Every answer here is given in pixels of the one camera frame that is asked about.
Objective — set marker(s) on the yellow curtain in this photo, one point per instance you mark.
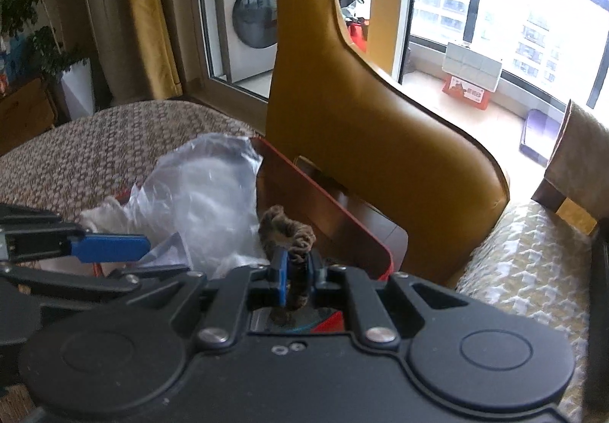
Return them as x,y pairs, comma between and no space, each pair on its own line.
155,48

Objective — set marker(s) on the red crate with white panel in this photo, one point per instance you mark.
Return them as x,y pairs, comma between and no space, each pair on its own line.
471,76

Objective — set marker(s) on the red bucket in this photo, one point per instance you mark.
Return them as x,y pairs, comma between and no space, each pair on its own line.
356,35

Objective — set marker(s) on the patterned lace tablecloth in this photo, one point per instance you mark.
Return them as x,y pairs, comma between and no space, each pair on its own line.
77,166

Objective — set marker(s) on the purple floor mat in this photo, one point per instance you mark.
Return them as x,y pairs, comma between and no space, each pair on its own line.
538,136

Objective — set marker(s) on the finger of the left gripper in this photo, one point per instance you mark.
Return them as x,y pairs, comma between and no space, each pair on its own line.
90,244
150,285

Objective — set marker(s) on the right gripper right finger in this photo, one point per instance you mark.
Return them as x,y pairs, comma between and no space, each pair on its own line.
328,289

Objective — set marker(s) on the clear plastic bag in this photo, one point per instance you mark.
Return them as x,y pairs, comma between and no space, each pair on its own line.
198,208

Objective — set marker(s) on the white front-load washing machine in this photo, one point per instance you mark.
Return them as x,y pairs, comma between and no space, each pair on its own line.
248,37

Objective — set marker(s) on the potted green plant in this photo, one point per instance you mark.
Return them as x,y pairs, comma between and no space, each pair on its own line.
63,66

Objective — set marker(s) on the red rectangular storage box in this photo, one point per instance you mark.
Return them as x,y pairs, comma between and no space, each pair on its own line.
223,312

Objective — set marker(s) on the brown hair scrunchie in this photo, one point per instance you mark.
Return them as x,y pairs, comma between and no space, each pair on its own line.
278,231

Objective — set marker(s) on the beige patterned sofa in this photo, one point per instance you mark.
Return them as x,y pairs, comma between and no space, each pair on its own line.
548,258

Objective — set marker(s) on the brown giraffe shaped chair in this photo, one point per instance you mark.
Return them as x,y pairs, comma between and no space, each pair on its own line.
331,106

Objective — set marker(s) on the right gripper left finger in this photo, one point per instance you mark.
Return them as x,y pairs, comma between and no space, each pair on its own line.
270,284

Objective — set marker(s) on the wooden sideboard cabinet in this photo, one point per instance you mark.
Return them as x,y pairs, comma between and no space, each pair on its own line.
27,111

